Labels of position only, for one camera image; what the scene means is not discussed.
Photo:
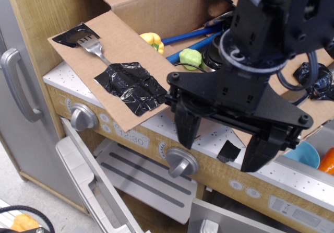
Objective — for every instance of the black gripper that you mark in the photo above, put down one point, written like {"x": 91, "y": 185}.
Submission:
{"x": 240, "y": 101}

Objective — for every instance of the large cardboard box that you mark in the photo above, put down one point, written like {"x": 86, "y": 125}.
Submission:
{"x": 121, "y": 44}

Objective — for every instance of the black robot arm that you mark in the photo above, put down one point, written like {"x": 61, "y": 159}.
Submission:
{"x": 263, "y": 36}

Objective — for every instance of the small black tape piece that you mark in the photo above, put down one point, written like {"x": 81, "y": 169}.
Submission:
{"x": 228, "y": 152}

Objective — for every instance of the right grey stove knob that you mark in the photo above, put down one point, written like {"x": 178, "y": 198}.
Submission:
{"x": 181, "y": 162}

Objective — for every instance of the grey stove knob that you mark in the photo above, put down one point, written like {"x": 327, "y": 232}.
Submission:
{"x": 82, "y": 117}
{"x": 181, "y": 162}

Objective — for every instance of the toy kitchen stove unit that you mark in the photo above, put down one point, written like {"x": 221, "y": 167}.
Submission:
{"x": 286, "y": 190}

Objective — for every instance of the blue bowl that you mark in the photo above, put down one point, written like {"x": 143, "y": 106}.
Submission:
{"x": 304, "y": 153}

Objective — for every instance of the green toy vegetable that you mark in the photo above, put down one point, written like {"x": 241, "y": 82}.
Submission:
{"x": 190, "y": 58}

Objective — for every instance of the grey oven rack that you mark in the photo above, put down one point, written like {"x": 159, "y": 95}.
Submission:
{"x": 146, "y": 180}

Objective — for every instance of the blue pencil lower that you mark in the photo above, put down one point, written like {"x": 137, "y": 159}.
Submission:
{"x": 197, "y": 46}

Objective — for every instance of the blue pencil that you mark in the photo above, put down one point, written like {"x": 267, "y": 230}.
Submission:
{"x": 197, "y": 46}
{"x": 190, "y": 35}

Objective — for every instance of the blue pencil upper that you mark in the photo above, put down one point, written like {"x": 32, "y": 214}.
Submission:
{"x": 190, "y": 35}

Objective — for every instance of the orange toy carrot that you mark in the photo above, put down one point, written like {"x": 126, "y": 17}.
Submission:
{"x": 326, "y": 164}

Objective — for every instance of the crumpled black tape ball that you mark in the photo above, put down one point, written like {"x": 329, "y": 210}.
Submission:
{"x": 322, "y": 88}

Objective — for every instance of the yellow toy pepper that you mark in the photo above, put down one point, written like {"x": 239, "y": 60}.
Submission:
{"x": 154, "y": 40}

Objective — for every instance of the open oven door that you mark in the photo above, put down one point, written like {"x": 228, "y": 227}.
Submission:
{"x": 86, "y": 174}

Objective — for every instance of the left grey stove knob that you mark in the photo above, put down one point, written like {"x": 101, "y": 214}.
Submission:
{"x": 82, "y": 117}

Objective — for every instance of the silver fork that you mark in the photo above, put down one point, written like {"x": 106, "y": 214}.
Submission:
{"x": 92, "y": 45}

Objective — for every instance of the black tape patch on tines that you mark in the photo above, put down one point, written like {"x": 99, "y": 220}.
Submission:
{"x": 71, "y": 36}

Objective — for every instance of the grey toy fridge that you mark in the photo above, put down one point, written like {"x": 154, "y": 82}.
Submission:
{"x": 30, "y": 127}

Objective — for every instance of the orange object bottom left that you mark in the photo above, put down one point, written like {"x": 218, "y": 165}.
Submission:
{"x": 24, "y": 222}

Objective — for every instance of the black tape patch on handle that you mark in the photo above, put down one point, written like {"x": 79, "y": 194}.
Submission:
{"x": 134, "y": 85}

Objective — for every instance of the grey fridge handle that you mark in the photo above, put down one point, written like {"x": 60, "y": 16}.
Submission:
{"x": 9, "y": 61}

